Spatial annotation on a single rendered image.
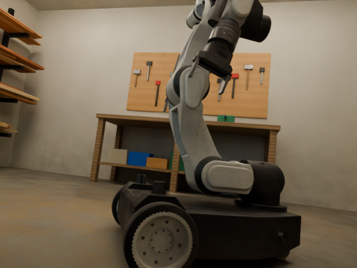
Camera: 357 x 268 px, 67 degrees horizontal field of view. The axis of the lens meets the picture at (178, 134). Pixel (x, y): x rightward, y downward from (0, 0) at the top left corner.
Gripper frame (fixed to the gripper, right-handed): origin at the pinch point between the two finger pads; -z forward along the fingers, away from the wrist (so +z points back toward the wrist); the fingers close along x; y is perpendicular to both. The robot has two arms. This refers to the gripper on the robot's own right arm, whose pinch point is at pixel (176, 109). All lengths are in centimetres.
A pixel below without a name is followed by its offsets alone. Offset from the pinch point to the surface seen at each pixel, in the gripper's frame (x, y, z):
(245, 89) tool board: -139, -188, 105
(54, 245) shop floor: 33, 24, -63
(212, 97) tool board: -106, -211, 86
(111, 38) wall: 47, -307, 145
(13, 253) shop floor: 43, 31, -64
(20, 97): 138, -312, 12
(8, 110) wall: 159, -364, -9
